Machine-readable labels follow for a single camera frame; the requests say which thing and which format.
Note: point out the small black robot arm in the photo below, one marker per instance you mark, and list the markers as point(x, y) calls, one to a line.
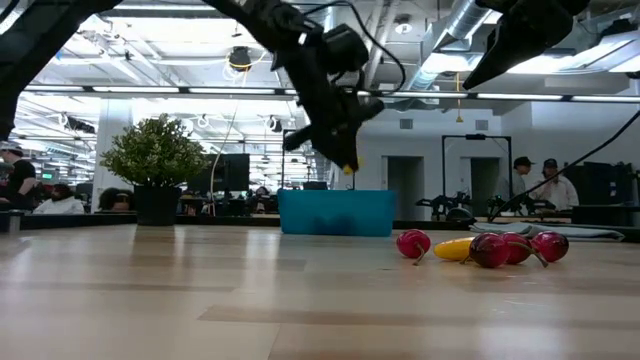
point(442, 204)

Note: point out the overhead light bar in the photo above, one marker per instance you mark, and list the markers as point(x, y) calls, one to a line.
point(225, 91)

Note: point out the black rig frame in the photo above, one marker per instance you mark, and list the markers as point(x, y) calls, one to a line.
point(283, 165)
point(475, 136)

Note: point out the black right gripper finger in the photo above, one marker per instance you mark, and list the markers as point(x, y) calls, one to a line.
point(527, 35)

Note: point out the black ceiling device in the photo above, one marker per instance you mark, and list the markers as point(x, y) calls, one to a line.
point(240, 57)

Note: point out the black monitor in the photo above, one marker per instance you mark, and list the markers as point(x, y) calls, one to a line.
point(227, 172)

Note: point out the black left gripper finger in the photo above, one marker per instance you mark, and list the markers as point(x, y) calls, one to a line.
point(355, 145)
point(337, 150)

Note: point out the person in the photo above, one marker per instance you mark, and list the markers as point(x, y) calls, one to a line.
point(556, 187)
point(20, 175)
point(261, 199)
point(61, 202)
point(116, 200)
point(520, 177)

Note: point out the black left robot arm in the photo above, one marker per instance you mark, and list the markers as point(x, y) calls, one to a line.
point(30, 40)

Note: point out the green plant in black pot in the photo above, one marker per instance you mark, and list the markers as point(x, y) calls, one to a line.
point(155, 165)

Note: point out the yellow pepper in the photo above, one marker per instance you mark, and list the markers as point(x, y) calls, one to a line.
point(452, 248)

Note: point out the teal plastic container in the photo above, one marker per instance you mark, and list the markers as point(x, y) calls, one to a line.
point(337, 212)

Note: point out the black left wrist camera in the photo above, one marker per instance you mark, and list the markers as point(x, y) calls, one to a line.
point(345, 47)

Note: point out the black cabinet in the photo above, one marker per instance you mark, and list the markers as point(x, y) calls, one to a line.
point(602, 192)

